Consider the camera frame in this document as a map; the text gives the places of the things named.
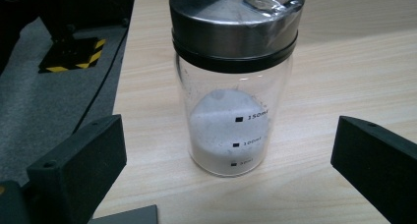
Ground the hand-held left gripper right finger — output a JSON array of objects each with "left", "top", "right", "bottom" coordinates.
[{"left": 329, "top": 115, "right": 417, "bottom": 224}]

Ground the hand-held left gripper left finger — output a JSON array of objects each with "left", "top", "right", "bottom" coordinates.
[{"left": 25, "top": 114, "right": 128, "bottom": 224}]

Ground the glass jar with white powder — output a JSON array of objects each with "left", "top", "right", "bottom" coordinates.
[{"left": 168, "top": 0, "right": 307, "bottom": 179}]

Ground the black stand with striped base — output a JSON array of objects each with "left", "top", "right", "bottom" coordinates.
[{"left": 38, "top": 7, "right": 130, "bottom": 74}]

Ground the black floor cable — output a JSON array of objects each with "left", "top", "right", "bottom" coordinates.
[{"left": 72, "top": 27, "right": 130, "bottom": 134}]

